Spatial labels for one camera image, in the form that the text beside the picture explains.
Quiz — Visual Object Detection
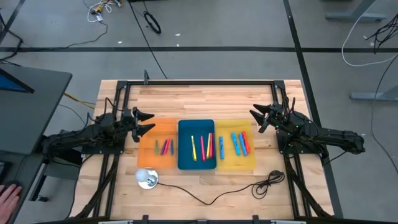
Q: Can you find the white bulb lamp silver base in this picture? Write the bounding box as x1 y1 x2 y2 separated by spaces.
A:
135 168 159 190

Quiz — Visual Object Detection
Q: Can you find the yellow translucent plastic bin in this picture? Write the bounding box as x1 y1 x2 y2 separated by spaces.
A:
214 119 257 171

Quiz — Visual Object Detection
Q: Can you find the grey desk leg foot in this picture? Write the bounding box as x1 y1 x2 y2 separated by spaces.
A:
350 83 398 102
325 0 388 22

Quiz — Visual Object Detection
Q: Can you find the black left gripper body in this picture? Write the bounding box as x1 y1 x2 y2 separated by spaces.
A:
119 106 142 144

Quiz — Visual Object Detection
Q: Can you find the black floor cable bundle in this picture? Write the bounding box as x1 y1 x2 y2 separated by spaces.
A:
366 14 398 54

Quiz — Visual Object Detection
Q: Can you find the thin black floor cable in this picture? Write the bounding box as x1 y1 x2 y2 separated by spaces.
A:
369 54 398 175
128 0 169 80

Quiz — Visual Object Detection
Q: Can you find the person's hand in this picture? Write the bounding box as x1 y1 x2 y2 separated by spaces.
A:
0 183 22 223

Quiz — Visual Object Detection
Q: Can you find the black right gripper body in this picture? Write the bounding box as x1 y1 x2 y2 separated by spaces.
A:
259 102 290 134

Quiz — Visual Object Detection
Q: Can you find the black coiled cable ring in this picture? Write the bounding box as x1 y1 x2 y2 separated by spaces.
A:
143 11 162 35

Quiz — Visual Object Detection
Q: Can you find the yellow highlighter pen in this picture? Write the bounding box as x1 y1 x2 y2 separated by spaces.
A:
206 133 213 159
190 134 198 162

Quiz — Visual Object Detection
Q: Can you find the blue plastic bin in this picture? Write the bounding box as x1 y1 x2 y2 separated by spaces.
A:
177 119 218 171

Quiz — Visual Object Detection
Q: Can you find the orange translucent plastic bin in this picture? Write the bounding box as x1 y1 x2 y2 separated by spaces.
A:
137 117 178 170

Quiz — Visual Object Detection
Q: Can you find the red marker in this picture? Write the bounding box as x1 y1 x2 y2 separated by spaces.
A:
241 130 251 154

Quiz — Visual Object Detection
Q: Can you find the black lamp cable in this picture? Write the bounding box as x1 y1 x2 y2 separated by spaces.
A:
157 170 285 206

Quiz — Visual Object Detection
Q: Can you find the white floor cable bundle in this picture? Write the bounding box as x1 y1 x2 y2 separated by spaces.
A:
86 0 123 23

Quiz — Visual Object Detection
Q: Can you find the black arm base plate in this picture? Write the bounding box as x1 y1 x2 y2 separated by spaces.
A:
81 144 127 156
276 129 324 156

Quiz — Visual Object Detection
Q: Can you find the monitor with blue screen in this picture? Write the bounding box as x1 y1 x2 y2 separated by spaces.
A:
0 67 35 95

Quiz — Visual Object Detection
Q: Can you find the dark grey desk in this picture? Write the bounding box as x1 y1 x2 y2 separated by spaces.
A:
0 63 73 156

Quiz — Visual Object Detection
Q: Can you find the yellow floor cable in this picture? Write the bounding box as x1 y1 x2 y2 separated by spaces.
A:
63 92 96 110

